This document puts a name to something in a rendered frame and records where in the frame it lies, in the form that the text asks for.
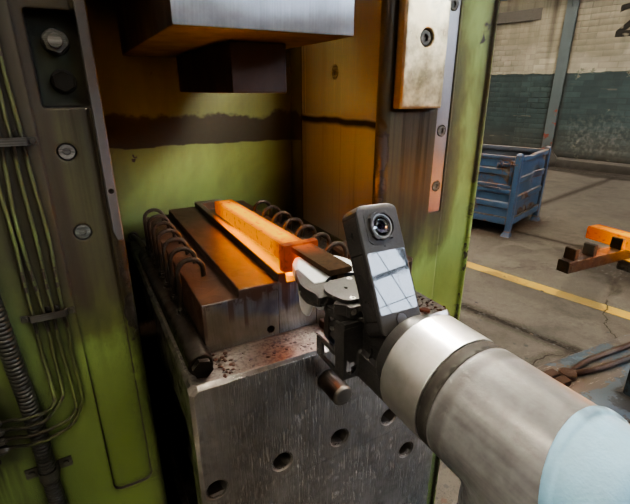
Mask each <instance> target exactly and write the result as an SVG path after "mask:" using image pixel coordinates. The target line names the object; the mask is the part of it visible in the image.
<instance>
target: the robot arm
mask: <svg viewBox="0 0 630 504"><path fill-rule="evenodd" d="M342 223H343V227H344V232H345V236H346V241H347V245H348V250H349V254H350V259H347V258H344V257H340V256H335V255H334V256H335V257H337V258H339V259H341V260H343V261H344V262H346V263H348V264H350V265H351V266H352V271H351V272H348V273H345V274H344V277H343V278H339V279H334V280H331V276H328V275H327V274H325V273H323V272H322V271H320V270H319V269H317V268H316V267H314V266H313V265H311V264H310V263H308V262H307V261H305V260H303V259H302V258H301V257H297V258H295V259H294V261H293V264H292V269H293V276H294V279H295V281H296V282H297V286H298V293H299V301H300V307H301V310H302V312H303V313H304V314H305V315H306V316H310V315H311V312H312V310H313V307H314V306H315V307H316V308H318V309H319V310H324V312H325V317H324V334H325V335H324V337H325V338H326V339H328V340H329V343H328V342H327V341H326V340H325V339H324V338H323V337H322V336H321V335H320V334H317V351H316V353H317V354H318V355H319V356H320V357H321V358H322V359H323V360H324V362H325V363H326V364H327V365H328V366H329V367H330V368H331V369H332V370H333V371H334V372H335V373H336V374H337V376H338V377H339V378H340V379H341V380H342V381H344V380H346V379H349V378H352V377H355V376H358V377H359V378H360V379H361V380H362V381H363V382H364V383H365V384H366V385H367V386H368V387H369V388H370V389H371V390H372V391H373V392H374V393H375V394H376V395H377V396H378V397H379V398H380V399H381V400H382V401H383V402H384V403H385V404H386V405H387V406H388V407H389V409H390V410H391V411H392V412H393V413H394V414H395V415H396V416H397V417H398V418H399V419H400V420H401V421H402V422H403V423H404V424H405V425H406V426H407V427H408V428H409V429H410V430H411V431H412V432H413V433H414V434H415V435H416V436H417V437H418V438H419V439H420V440H421V441H423V442H424V443H425V444H426V445H427V446H428V447H429V448H430V449H431V450H432V451H433V452H434V453H435V454H436V455H437V456H438V457H439V458H440V459H441V460H442V462H443V463H444V464H445V465H446V466H447V467H448V468H449V469H450V470H451V471H452V472H453V473H454V474H455V475H456V476H457V477H458V478H459V479H460V481H461V485H460V490H459V495H458V502H457V504H630V421H627V420H625V419H624V418H623V417H622V416H620V415H619V414H618V413H616V412H615V411H613V410H611V409H609V408H607V407H604V406H598V405H597V404H595V403H593V402H592V401H590V400H588V399H587V398H585V397H583V396H582V395H580V394H578V393H577V392H575V391H573V390H572V389H570V388H569V387H567V386H565V385H564V384H562V383H560V382H559V381H557V380H555V379H554V378H552V377H550V376H549V375H547V374H545V373H544V372H542V371H541V370H539V369H537V368H536V367H534V366H532V365H531V364H529V363H527V362H526V361H524V360H522V359H521V358H519V357H517V356H516V355H514V354H512V353H511V352H509V351H507V350H506V349H504V348H503V347H501V346H499V345H498V344H496V343H494V342H493V341H491V340H490V339H488V338H486V337H485V336H483V335H481V334H480V333H478V332H476V331H475V330H473V329H471V328H470V327H468V326H467V325H465V324H463V323H462V322H460V321H458V320H457V319H455V318H453V317H451V316H447V315H435V316H432V317H431V316H428V315H421V313H420V309H419V305H418V300H417V296H416V292H415V288H414V283H413V279H412V275H411V270H410V266H409V262H408V258H407V253H406V249H405V245H404V240H403V236H402V232H401V228H400V223H399V219H398V215H397V211H396V207H395V206H394V205H392V204H389V203H382V204H373V205H364V206H359V207H357V208H355V209H353V210H351V211H349V212H347V213H346V214H345V215H344V216H343V218H342ZM324 345H325V346H326V347H327V348H328V349H329V351H330V352H331V353H332V354H333V355H335V366H334V365H333V363H332V362H331V361H330V360H329V359H328V358H327V357H326V356H325V355H324ZM347 361H348V362H349V363H352V362H354V366H352V367H351V371H349V372H347V371H346V368H347Z"/></svg>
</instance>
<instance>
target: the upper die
mask: <svg viewBox="0 0 630 504"><path fill-rule="evenodd" d="M114 1H115V8H116V15H117V22H118V29H119V36H120V43H121V49H122V55H134V56H164V57H177V56H180V55H183V54H187V53H190V52H193V51H197V50H200V49H203V48H207V47H210V46H213V45H217V44H220V43H223V42H227V41H230V40H233V41H252V42H271V43H285V45H286V49H289V48H295V47H300V46H305V45H311V44H316V43H322V42H327V41H333V40H338V39H343V38H349V37H353V35H354V3H355V0H114Z"/></svg>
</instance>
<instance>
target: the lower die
mask: <svg viewBox="0 0 630 504"><path fill-rule="evenodd" d="M215 201H223V200H221V199H215V200H206V201H198V202H195V207H188V208H179V209H171V210H169V215H165V216H166V217H168V219H169V220H170V222H171V223H172V224H173V225H174V226H175V228H176V230H177V231H179V232H180V234H181V236H182V238H183V239H185V240H186V241H187V243H188V245H189V247H190V248H192V249H193V250H194V251H195V253H196V255H197V258H199V259H201V260H202V261H203V263H204V264H205V267H206V275H205V276H204V277H201V269H200V266H199V265H198V264H197V263H195V264H193V262H188V263H186V264H184V265H183V266H182V267H181V270H180V276H181V284H182V293H183V301H184V306H185V308H186V309H187V313H188V315H189V317H190V318H191V320H192V322H193V324H194V325H195V327H196V329H197V331H198V333H199V335H200V337H201V338H202V340H203V342H204V344H205V346H206V347H207V349H208V351H209V353H211V352H215V351H218V350H222V349H226V348H229V347H233V346H236V345H240V344H244V343H247V342H251V341H255V340H258V339H262V338H265V337H269V336H273V335H276V334H279V333H283V332H286V331H290V330H294V329H297V328H301V327H305V326H308V325H312V324H315V323H319V319H321V318H324V317H325V312H324V310H319V309H318V308H316V307H315V306H314V307H313V310H312V312H311V315H310V316H306V315H305V314H304V313H303V312H302V310H301V307H300V301H299V293H298V286H297V282H296V281H292V282H287V281H286V275H285V272H283V271H281V270H280V268H279V267H278V266H277V265H275V264H274V263H273V262H272V261H271V260H269V259H268V258H267V257H266V256H265V255H263V254H262V253H261V252H260V251H258V250H257V249H256V248H255V247H254V246H252V245H251V244H250V243H249V242H248V241H246V240H245V239H244V238H243V237H242V236H240V235H239V234H238V233H237V232H236V231H234V230H233V229H232V228H231V227H230V226H228V225H227V224H226V223H225V222H224V221H222V220H221V219H220V218H219V217H218V216H216V215H215V214H214V213H213V212H212V211H210V210H209V209H208V208H207V207H206V206H204V205H203V204H202V203H209V202H215ZM187 257H192V256H191V254H190V253H189V254H188V255H185V251H180V252H178V253H176V254H175V255H174V257H173V267H174V275H175V268H176V266H177V264H178V263H179V262H180V261H181V260H182V259H184V258H187ZM269 326H274V328H275V329H274V331H273V332H272V333H269V332H267V328H268V327H269Z"/></svg>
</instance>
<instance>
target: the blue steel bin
mask: <svg viewBox="0 0 630 504"><path fill-rule="evenodd" d="M550 153H551V146H546V147H545V148H544V149H540V148H528V147H516V146H503V145H491V144H483V145H482V153H481V161H480V168H479V176H478V183H477V190H476V198H475V205H474V213H473V219H478V220H483V221H488V222H493V223H498V224H503V225H505V227H504V231H503V232H502V234H501V235H500V237H505V238H510V237H511V236H512V235H511V232H512V231H511V230H512V225H513V224H515V223H516V222H518V221H520V220H522V219H523V218H525V217H527V216H529V215H531V214H532V215H531V218H530V219H529V220H531V221H537V222H538V221H540V218H539V211H540V206H541V200H542V195H543V190H544V185H545V179H546V174H547V169H548V164H549V159H550Z"/></svg>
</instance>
